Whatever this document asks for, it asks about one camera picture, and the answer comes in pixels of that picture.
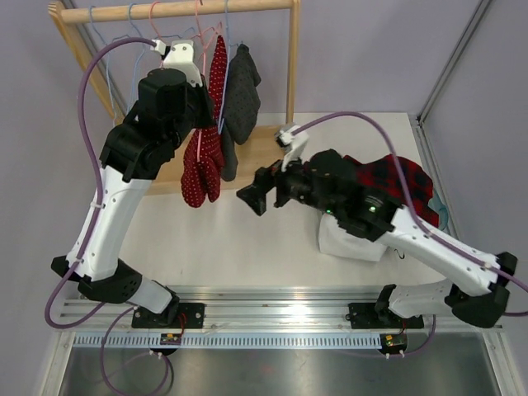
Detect white slotted cable duct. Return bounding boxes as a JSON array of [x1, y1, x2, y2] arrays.
[[73, 332, 381, 350]]

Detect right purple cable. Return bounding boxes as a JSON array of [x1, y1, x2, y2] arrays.
[[295, 111, 528, 318]]

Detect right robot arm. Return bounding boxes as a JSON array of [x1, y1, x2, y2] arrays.
[[236, 149, 517, 328]]

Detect purple cable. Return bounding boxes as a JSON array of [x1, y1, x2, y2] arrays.
[[295, 111, 528, 318], [44, 35, 156, 331]]

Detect grey dotted skirt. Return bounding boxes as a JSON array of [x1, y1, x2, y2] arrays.
[[220, 44, 261, 182]]

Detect red plaid skirt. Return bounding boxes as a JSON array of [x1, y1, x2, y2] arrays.
[[344, 154, 439, 227]]

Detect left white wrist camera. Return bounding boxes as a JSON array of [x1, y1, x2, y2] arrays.
[[153, 40, 204, 87]]

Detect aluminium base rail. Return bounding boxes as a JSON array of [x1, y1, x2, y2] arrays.
[[57, 286, 502, 334]]

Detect white skirt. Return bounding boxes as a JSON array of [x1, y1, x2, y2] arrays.
[[318, 214, 387, 262]]

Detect aluminium frame post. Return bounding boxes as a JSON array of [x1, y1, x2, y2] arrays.
[[416, 0, 494, 125]]

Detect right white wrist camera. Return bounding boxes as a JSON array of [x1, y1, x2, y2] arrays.
[[274, 123, 309, 172]]

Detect blue wire hanger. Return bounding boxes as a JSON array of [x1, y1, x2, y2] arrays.
[[88, 5, 121, 125], [126, 2, 199, 83], [216, 0, 244, 135]]

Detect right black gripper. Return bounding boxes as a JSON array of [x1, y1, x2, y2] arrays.
[[238, 145, 342, 217]]

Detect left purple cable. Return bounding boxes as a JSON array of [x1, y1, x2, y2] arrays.
[[44, 35, 156, 331]]

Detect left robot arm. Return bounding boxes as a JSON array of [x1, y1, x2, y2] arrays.
[[51, 68, 215, 328]]

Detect wooden clothes rack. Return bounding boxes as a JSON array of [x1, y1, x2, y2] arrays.
[[48, 1, 300, 190]]

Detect red dotted skirt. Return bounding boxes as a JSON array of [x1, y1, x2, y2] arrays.
[[181, 35, 228, 208]]

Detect teal plastic bin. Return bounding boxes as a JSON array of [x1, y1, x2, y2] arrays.
[[428, 191, 450, 231]]

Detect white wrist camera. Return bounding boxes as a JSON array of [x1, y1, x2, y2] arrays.
[[153, 40, 204, 87], [274, 123, 309, 172]]

